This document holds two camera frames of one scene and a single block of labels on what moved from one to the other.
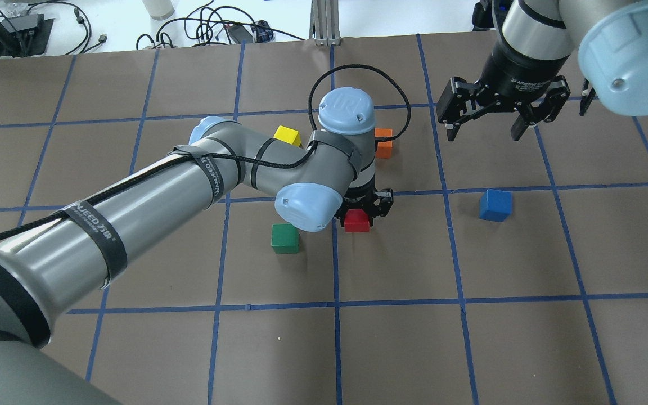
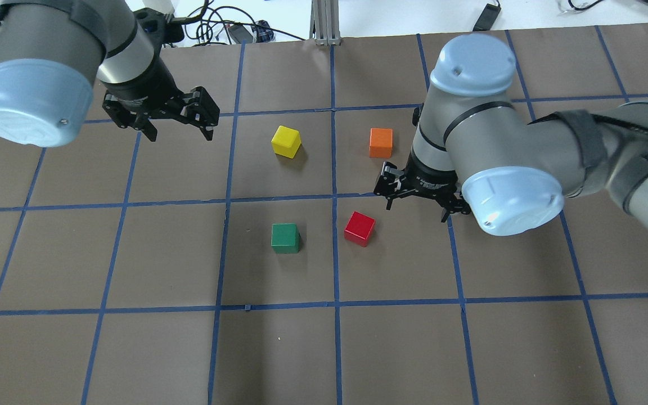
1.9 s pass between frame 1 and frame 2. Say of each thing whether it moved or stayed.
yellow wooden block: stayed
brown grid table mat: stayed
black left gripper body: moved
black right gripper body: moved
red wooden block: moved
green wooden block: stayed
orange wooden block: stayed
